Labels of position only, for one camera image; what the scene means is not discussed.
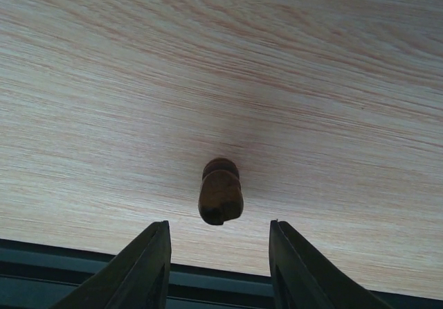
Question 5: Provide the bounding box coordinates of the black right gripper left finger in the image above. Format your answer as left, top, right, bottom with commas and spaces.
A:
53, 221, 172, 308

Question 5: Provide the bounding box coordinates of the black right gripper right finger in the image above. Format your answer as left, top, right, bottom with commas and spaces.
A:
269, 220, 390, 309

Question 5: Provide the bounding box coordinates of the dark chess piece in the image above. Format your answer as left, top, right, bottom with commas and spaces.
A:
198, 157, 244, 226

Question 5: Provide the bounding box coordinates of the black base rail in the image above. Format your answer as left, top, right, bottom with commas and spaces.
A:
1, 221, 442, 308

